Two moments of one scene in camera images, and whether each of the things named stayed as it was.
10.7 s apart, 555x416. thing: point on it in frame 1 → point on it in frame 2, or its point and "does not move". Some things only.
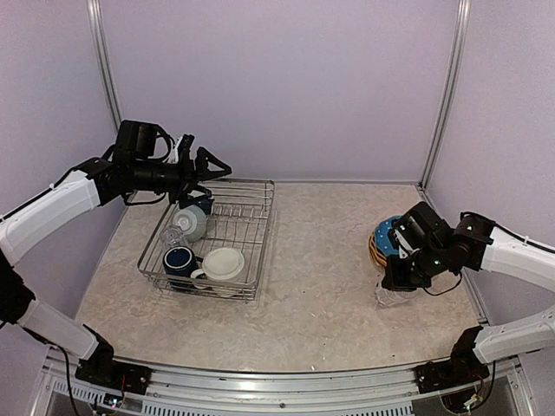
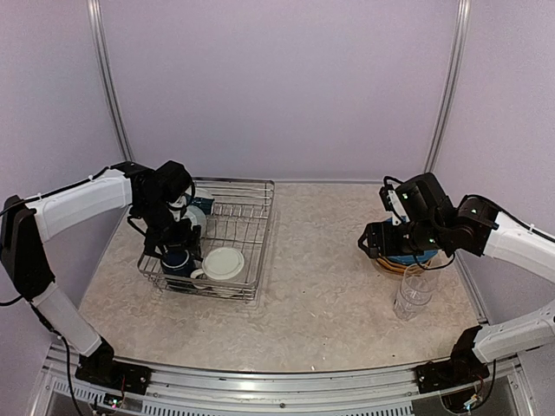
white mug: x=221 y=264 does not move
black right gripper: x=395 y=280 → x=388 y=246
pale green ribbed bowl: x=191 y=222 does not move
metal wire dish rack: x=214 y=248 does not move
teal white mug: x=206 y=204 does not move
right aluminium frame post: x=462 y=18 does not move
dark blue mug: x=179 y=261 does not move
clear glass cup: x=387 y=297 → x=408 y=302
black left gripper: x=200 y=173 → x=182 y=237
